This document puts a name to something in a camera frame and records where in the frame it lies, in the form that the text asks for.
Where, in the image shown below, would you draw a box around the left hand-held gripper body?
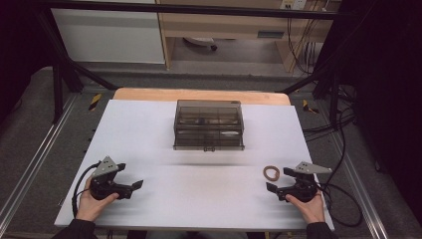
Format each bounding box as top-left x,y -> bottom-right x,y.
89,155 -> 133,201

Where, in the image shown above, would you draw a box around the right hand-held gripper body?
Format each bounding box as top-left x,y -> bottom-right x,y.
276,161 -> 333,204

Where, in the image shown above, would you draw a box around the brown hair tie ring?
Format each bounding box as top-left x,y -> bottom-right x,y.
263,165 -> 281,182

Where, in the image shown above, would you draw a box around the smoky transparent storage box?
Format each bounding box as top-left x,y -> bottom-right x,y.
172,99 -> 246,152

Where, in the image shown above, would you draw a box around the person's right hand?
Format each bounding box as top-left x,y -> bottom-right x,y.
285,190 -> 326,225

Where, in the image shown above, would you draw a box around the person's left hand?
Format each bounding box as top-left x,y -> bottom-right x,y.
75,177 -> 120,223

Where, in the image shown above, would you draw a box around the white table board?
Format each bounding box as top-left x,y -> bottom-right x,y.
54,99 -> 335,232

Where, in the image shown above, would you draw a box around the wooden table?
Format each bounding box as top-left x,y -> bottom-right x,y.
112,87 -> 293,107

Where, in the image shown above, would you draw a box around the black curtain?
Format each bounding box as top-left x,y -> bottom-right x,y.
339,0 -> 422,228
0,0 -> 56,120

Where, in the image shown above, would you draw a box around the white cabinet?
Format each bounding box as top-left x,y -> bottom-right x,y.
51,8 -> 166,65

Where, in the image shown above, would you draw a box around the office chair base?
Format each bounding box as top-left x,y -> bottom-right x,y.
182,36 -> 219,53

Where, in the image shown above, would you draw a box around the light wooden desk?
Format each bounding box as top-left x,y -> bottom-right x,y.
154,0 -> 342,74

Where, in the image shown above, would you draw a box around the white power outlet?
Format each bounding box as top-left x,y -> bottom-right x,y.
280,0 -> 308,11

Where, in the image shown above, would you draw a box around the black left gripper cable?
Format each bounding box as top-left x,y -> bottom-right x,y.
71,160 -> 102,219

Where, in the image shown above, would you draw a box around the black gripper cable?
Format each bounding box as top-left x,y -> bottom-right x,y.
71,160 -> 102,219
315,109 -> 364,229

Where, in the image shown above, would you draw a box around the black floor cable bundle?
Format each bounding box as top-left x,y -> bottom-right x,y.
303,112 -> 356,143

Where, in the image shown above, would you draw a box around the aluminium floor rail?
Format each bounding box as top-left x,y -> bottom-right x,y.
0,94 -> 80,231
330,131 -> 390,239

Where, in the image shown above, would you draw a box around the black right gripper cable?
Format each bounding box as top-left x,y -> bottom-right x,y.
315,109 -> 364,229

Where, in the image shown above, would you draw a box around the black metal frame stand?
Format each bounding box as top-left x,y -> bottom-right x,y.
34,9 -> 119,124
279,6 -> 376,130

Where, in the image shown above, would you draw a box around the hanging black cables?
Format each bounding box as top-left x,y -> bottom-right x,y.
286,16 -> 320,76

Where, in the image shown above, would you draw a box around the black metal frame crossbar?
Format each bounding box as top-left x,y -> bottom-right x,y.
41,0 -> 347,21

